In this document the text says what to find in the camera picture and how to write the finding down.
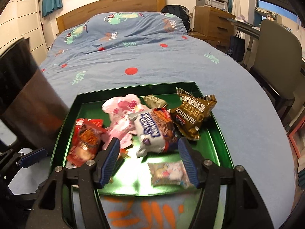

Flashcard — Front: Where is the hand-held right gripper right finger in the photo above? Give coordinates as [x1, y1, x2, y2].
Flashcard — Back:
[177, 137, 270, 229]

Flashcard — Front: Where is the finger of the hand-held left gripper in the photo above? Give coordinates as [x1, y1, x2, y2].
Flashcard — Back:
[16, 148, 48, 169]

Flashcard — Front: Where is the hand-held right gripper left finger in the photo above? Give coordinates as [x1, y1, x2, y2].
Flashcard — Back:
[25, 137, 121, 229]

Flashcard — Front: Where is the small red snack packet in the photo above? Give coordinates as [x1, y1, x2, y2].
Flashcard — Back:
[119, 148, 131, 160]

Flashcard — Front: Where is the clear pink candy packet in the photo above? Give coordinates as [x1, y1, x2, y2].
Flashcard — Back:
[148, 161, 195, 188]

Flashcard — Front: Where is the green metal tray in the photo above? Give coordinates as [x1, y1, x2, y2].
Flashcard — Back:
[50, 81, 234, 227]

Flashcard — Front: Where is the dark red snack packet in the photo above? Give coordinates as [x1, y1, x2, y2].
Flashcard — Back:
[74, 118, 107, 153]

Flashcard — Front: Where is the white blue snack packet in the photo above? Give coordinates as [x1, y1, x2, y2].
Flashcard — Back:
[133, 108, 180, 158]

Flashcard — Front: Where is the brown gold snack packet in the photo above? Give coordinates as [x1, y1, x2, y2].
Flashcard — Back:
[170, 87, 217, 141]

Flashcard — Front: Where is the pink cartoon snack packet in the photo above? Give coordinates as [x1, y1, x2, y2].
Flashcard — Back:
[102, 94, 148, 148]

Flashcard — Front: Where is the small gold candy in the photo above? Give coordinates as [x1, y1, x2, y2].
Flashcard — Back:
[142, 95, 168, 109]

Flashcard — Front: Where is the red stool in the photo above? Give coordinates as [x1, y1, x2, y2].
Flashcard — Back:
[287, 117, 305, 159]

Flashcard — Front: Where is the dark shopping bag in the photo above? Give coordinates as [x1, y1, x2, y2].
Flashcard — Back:
[228, 32, 246, 62]

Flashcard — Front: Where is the white wardrobe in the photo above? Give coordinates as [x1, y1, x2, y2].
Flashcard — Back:
[0, 0, 49, 60]

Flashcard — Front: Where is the beige chair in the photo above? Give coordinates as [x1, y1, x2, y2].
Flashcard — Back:
[249, 19, 303, 124]

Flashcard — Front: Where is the wooden dresser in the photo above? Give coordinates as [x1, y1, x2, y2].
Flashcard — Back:
[194, 7, 236, 50]

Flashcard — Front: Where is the grey study desk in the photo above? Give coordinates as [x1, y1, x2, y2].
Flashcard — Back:
[227, 17, 262, 39]

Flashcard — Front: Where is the black backpack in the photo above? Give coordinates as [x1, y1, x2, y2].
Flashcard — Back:
[160, 5, 191, 32]

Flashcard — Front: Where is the wooden bed headboard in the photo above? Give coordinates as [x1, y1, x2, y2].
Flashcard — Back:
[56, 0, 166, 37]

